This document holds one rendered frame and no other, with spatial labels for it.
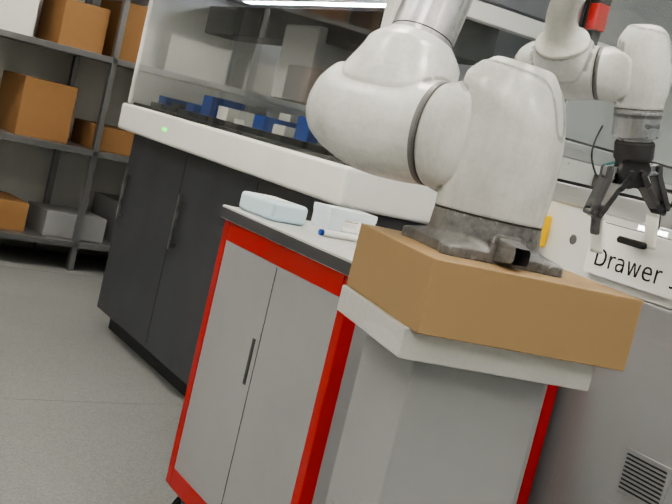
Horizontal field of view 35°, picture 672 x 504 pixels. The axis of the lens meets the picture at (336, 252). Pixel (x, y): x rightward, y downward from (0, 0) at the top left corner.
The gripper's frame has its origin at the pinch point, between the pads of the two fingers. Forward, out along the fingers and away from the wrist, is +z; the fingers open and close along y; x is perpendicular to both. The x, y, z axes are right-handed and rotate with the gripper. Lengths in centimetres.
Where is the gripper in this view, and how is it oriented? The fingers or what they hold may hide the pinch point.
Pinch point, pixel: (623, 244)
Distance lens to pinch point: 214.3
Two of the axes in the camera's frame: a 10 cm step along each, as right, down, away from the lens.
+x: -4.8, -2.1, 8.5
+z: -0.5, 9.8, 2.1
